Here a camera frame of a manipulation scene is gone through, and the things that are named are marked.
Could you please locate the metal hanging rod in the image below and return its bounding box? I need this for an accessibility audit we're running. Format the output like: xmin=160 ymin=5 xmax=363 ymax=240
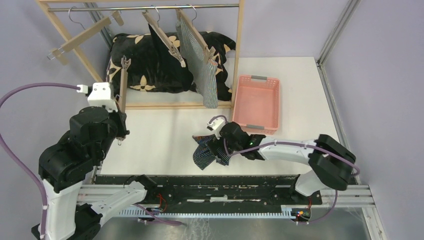
xmin=47 ymin=4 xmax=240 ymax=13

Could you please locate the navy striped underwear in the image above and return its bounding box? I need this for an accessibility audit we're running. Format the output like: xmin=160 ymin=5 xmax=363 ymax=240
xmin=192 ymin=134 xmax=230 ymax=170

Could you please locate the aluminium corner post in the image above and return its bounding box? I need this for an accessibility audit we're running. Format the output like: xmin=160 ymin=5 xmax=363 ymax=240
xmin=316 ymin=0 xmax=361 ymax=67

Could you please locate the pink plastic basket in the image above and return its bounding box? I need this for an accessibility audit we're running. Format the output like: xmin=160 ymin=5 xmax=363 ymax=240
xmin=232 ymin=74 xmax=281 ymax=135

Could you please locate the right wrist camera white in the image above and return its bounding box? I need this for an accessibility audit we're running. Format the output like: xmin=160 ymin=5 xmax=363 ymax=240
xmin=206 ymin=118 xmax=226 ymax=132

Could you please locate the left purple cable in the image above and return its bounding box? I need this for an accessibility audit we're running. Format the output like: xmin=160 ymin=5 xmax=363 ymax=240
xmin=0 ymin=82 xmax=82 ymax=240

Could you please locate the grey striped underwear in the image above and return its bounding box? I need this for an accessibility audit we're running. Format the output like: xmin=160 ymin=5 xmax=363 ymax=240
xmin=175 ymin=19 xmax=218 ymax=109

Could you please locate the empty wooden clip hanger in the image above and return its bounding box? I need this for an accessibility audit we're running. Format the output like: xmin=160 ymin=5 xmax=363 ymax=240
xmin=47 ymin=7 xmax=124 ymax=65

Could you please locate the white cable duct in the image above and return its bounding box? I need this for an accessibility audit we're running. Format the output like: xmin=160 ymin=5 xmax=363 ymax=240
xmin=116 ymin=206 xmax=296 ymax=220

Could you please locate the wooden clip hanger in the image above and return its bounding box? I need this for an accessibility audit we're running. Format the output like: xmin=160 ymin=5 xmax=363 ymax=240
xmin=175 ymin=4 xmax=217 ymax=65
xmin=115 ymin=55 xmax=131 ymax=146
xmin=142 ymin=9 xmax=187 ymax=68
xmin=47 ymin=7 xmax=124 ymax=65

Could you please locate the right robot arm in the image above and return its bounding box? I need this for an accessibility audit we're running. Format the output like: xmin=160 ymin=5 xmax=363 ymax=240
xmin=206 ymin=118 xmax=360 ymax=204

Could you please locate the black underwear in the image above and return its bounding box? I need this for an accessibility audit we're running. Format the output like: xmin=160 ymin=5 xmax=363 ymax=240
xmin=148 ymin=25 xmax=187 ymax=68

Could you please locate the wooden clothes rack frame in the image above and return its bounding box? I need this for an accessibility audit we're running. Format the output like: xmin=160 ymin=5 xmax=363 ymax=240
xmin=37 ymin=0 xmax=245 ymax=110

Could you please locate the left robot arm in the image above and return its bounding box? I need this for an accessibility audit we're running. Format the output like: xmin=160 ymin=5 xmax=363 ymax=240
xmin=31 ymin=106 xmax=158 ymax=240

